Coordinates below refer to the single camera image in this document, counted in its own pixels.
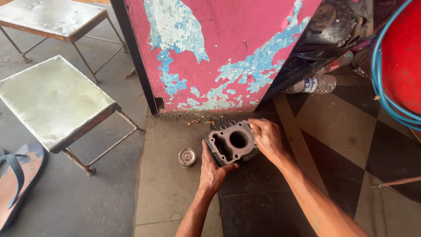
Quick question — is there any person's right hand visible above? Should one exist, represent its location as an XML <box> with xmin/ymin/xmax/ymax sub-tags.
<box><xmin>247</xmin><ymin>118</ymin><xmax>288</xmax><ymax>162</ymax></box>

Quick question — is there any person's left hand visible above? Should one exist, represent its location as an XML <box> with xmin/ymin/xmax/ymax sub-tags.
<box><xmin>199</xmin><ymin>139</ymin><xmax>239</xmax><ymax>195</ymax></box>

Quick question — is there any grey engine cylinder block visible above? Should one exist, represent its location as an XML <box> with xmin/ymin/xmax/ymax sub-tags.
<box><xmin>205</xmin><ymin>120</ymin><xmax>261</xmax><ymax>167</ymax></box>

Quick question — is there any round metal piston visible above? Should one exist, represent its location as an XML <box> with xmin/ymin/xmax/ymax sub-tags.
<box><xmin>178</xmin><ymin>148</ymin><xmax>197</xmax><ymax>169</ymax></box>

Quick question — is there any clear plastic water bottle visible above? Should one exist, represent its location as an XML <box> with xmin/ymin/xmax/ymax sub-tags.
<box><xmin>283</xmin><ymin>74</ymin><xmax>337</xmax><ymax>95</ymax></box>

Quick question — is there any red label plastic bottle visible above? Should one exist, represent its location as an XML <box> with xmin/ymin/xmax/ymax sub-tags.
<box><xmin>315</xmin><ymin>51</ymin><xmax>354</xmax><ymax>75</ymax></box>

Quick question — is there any heap of black motorcycle parts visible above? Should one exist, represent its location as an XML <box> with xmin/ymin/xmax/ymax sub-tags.
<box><xmin>260</xmin><ymin>0</ymin><xmax>375</xmax><ymax>103</ymax></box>

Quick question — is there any thin metal rod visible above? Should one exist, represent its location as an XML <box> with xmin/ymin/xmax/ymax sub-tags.
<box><xmin>371</xmin><ymin>176</ymin><xmax>421</xmax><ymax>189</ymax></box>

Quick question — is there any red round tank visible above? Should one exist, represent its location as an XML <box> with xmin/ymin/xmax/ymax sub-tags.
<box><xmin>381</xmin><ymin>0</ymin><xmax>421</xmax><ymax>116</ymax></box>

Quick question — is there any large metal stool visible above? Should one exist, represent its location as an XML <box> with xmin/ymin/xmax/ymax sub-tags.
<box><xmin>0</xmin><ymin>55</ymin><xmax>146</xmax><ymax>177</ymax></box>

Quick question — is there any blue orange flip-flop sandal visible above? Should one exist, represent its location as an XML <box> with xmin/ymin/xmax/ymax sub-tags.
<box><xmin>0</xmin><ymin>142</ymin><xmax>45</xmax><ymax>233</ymax></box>

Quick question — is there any small metal stool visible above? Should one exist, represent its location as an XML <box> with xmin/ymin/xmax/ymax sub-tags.
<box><xmin>0</xmin><ymin>0</ymin><xmax>129</xmax><ymax>83</ymax></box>

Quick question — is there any blue hose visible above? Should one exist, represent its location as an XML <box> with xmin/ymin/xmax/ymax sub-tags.
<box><xmin>370</xmin><ymin>0</ymin><xmax>421</xmax><ymax>132</ymax></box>

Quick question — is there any black metal door frame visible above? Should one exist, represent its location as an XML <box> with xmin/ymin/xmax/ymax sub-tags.
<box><xmin>110</xmin><ymin>0</ymin><xmax>165</xmax><ymax>117</ymax></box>

